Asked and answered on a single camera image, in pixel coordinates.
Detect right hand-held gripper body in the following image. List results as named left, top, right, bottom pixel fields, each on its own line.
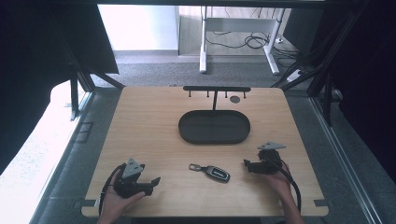
left=251, top=141, right=287, bottom=175

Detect dark curtain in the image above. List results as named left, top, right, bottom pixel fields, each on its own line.
left=281, top=0, right=396, bottom=185
left=0, top=0, right=120, bottom=175

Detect black car key fob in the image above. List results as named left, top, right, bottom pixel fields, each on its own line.
left=188, top=162, right=232, bottom=184

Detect person's left hand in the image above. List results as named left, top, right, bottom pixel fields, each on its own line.
left=97, top=170, right=147, bottom=224

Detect person's right hand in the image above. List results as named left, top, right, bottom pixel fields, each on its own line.
left=262, top=162, right=294, bottom=201

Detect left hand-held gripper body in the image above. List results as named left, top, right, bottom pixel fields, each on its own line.
left=113, top=158, right=154, bottom=200

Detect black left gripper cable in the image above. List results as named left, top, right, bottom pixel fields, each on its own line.
left=98, top=163, right=125, bottom=217

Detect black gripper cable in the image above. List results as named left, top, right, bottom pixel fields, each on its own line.
left=271, top=157, right=303, bottom=213
left=98, top=163, right=125, bottom=217

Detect black metal frame stand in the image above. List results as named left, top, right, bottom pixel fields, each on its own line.
left=54, top=27, right=126, bottom=121
left=270, top=0, right=372, bottom=127

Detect black oval tray hook rack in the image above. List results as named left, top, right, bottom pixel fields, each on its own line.
left=177, top=85, right=252, bottom=146

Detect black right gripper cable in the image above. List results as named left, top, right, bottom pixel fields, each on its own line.
left=271, top=157, right=303, bottom=213

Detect white desk frame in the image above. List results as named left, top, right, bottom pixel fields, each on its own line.
left=198, top=5, right=287, bottom=76

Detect white power strip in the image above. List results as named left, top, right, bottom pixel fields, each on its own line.
left=285, top=68, right=304, bottom=83

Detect black floor cables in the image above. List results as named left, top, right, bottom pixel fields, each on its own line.
left=206, top=7, right=303, bottom=67

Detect aluminium floor rail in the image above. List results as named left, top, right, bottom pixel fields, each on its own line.
left=309, top=95, right=385, bottom=224

